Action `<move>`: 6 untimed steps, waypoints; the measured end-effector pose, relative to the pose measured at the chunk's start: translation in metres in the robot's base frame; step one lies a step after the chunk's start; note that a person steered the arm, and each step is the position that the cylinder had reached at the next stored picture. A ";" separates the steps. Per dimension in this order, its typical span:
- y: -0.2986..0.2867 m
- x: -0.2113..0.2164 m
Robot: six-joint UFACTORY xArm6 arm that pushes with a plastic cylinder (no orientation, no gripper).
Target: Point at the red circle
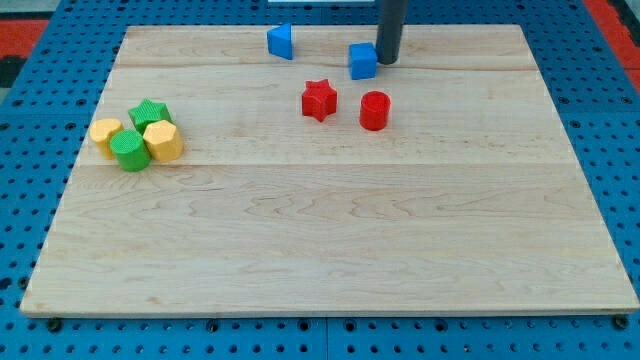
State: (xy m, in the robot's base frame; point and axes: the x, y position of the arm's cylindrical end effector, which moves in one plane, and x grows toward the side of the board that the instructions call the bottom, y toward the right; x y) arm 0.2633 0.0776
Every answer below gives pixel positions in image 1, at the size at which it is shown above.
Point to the red cylinder block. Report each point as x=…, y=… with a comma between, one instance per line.
x=374, y=110

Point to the dark grey cylindrical pointer rod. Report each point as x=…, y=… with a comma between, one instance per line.
x=391, y=19

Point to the yellow pentagon block left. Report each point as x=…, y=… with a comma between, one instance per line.
x=101, y=131

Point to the blue triangular prism block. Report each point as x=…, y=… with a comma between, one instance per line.
x=280, y=42

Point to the yellow hexagon block right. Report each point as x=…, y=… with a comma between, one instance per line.
x=164, y=141

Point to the red star block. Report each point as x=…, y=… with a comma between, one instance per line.
x=319, y=99

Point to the light wooden board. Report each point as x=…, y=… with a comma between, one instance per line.
x=470, y=202

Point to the blue cube block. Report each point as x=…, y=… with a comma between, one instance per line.
x=362, y=61

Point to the green cylinder block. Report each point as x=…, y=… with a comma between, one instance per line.
x=130, y=151

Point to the green star block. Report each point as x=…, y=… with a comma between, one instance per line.
x=148, y=112

